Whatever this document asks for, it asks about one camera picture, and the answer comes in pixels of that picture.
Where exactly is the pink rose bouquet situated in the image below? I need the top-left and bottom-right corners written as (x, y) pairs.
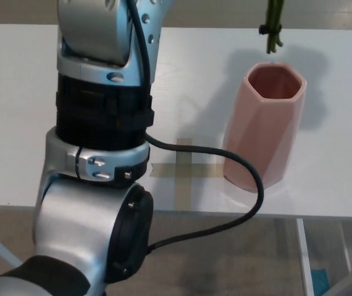
top-left (258, 0), bottom-right (285, 56)

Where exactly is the pink faceted ceramic vase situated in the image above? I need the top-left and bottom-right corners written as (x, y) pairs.
top-left (222, 62), bottom-right (307, 192)

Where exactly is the white table leg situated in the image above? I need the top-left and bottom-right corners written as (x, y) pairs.
top-left (296, 218), bottom-right (314, 296)

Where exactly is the teal floor marker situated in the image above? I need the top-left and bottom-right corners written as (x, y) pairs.
top-left (311, 268), bottom-right (330, 296)

